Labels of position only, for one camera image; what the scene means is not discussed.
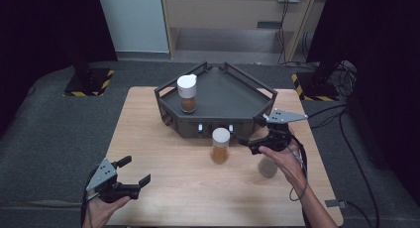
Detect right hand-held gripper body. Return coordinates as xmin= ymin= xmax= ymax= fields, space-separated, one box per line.
xmin=261 ymin=108 xmax=309 ymax=154

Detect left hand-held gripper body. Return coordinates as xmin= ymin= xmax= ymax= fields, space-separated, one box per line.
xmin=86 ymin=158 xmax=141 ymax=204

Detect spice jar with grey powder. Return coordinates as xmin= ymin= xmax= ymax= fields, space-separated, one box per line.
xmin=257 ymin=155 xmax=279 ymax=178

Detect spice jar with orange powder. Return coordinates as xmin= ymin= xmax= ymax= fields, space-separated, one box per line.
xmin=210 ymin=127 xmax=231 ymax=166

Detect dark grey spice rack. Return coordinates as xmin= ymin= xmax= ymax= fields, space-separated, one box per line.
xmin=154 ymin=60 xmax=278 ymax=140

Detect spice jar with brown powder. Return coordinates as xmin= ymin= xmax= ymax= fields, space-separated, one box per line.
xmin=176 ymin=73 xmax=198 ymax=114

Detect person's left hand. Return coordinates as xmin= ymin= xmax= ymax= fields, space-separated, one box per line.
xmin=82 ymin=191 xmax=132 ymax=228

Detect person's right hand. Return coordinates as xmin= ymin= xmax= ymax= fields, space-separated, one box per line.
xmin=258 ymin=128 xmax=309 ymax=191

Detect black stand with striped base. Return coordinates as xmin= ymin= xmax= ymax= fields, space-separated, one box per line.
xmin=62 ymin=39 xmax=116 ymax=97
xmin=290 ymin=56 xmax=341 ymax=102

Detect black curtain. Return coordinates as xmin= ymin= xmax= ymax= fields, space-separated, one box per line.
xmin=306 ymin=0 xmax=420 ymax=196
xmin=0 ymin=0 xmax=119 ymax=133

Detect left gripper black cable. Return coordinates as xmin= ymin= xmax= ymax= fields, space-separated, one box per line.
xmin=80 ymin=168 xmax=100 ymax=228

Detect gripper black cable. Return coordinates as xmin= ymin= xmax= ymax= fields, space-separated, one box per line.
xmin=80 ymin=168 xmax=100 ymax=228
xmin=286 ymin=132 xmax=310 ymax=202

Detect short black floor cable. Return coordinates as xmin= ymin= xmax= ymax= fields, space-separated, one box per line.
xmin=306 ymin=103 xmax=350 ymax=130

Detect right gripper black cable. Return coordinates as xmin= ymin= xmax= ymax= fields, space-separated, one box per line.
xmin=286 ymin=132 xmax=310 ymax=202

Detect tangle of black cables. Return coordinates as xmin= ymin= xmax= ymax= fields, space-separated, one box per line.
xmin=335 ymin=59 xmax=360 ymax=98

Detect black wall cables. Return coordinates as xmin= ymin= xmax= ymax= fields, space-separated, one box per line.
xmin=276 ymin=0 xmax=291 ymax=65

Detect long black floor cable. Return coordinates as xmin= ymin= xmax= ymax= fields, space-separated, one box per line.
xmin=338 ymin=108 xmax=380 ymax=228

